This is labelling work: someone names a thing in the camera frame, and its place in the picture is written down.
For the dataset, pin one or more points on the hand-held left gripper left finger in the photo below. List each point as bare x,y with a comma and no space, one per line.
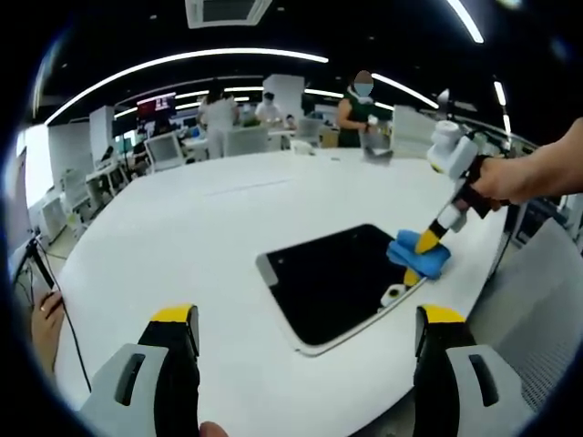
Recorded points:
175,364

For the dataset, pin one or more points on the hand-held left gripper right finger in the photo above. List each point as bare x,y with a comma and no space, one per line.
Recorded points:
437,364

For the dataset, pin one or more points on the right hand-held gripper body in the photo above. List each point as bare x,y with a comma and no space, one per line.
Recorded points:
453,152

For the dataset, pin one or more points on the blue cleaning cloth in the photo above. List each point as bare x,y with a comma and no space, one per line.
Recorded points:
432,266

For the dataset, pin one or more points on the person's right hand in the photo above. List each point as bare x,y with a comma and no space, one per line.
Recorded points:
498,179

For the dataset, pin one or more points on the person's left hand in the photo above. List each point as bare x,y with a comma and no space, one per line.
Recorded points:
213,430

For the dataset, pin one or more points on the dark grey object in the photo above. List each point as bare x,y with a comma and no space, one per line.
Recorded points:
375,155

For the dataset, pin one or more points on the white ceiling light strip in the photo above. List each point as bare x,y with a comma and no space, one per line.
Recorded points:
464,20
405,89
228,53

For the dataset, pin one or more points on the grey mesh office chair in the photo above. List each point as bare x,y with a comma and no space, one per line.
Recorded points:
537,318

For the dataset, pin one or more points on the white office chair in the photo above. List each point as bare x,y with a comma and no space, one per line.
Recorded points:
164,152
246,141
307,129

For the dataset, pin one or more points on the white storage cart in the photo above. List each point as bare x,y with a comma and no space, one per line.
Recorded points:
74,193

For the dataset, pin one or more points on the red display screen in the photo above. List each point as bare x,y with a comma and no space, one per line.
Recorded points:
156,104

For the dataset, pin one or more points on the ceiling air vent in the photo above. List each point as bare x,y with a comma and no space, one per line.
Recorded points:
228,13

